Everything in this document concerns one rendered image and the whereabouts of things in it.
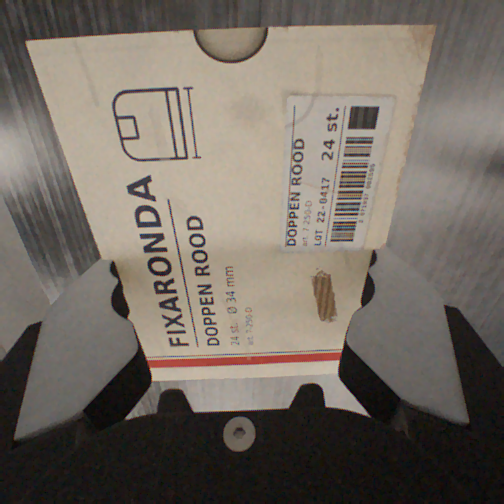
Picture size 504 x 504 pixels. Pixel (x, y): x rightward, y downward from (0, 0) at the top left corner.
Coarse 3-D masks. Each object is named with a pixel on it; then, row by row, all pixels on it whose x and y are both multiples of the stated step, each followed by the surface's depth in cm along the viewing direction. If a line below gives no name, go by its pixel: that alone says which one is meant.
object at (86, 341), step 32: (96, 288) 9; (64, 320) 8; (96, 320) 8; (128, 320) 8; (64, 352) 7; (96, 352) 7; (128, 352) 7; (32, 384) 6; (64, 384) 6; (96, 384) 6; (128, 384) 6; (32, 416) 5; (64, 416) 5; (96, 416) 6
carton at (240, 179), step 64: (64, 64) 7; (128, 64) 7; (192, 64) 7; (256, 64) 7; (320, 64) 8; (384, 64) 8; (64, 128) 8; (128, 128) 8; (192, 128) 8; (256, 128) 8; (320, 128) 8; (384, 128) 8; (128, 192) 9; (192, 192) 9; (256, 192) 9; (320, 192) 9; (384, 192) 10; (128, 256) 11; (192, 256) 11; (256, 256) 11; (320, 256) 11; (192, 320) 13; (256, 320) 13; (320, 320) 13
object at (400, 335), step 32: (384, 256) 10; (384, 288) 8; (416, 288) 8; (352, 320) 7; (384, 320) 7; (416, 320) 7; (352, 352) 6; (384, 352) 6; (416, 352) 6; (448, 352) 6; (352, 384) 7; (384, 384) 6; (416, 384) 6; (448, 384) 6; (384, 416) 6; (448, 416) 5
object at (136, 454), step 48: (144, 432) 5; (192, 432) 5; (240, 432) 5; (288, 432) 4; (336, 432) 4; (384, 432) 4; (48, 480) 4; (96, 480) 4; (144, 480) 4; (192, 480) 4; (240, 480) 4; (288, 480) 4; (336, 480) 4; (384, 480) 4; (432, 480) 4
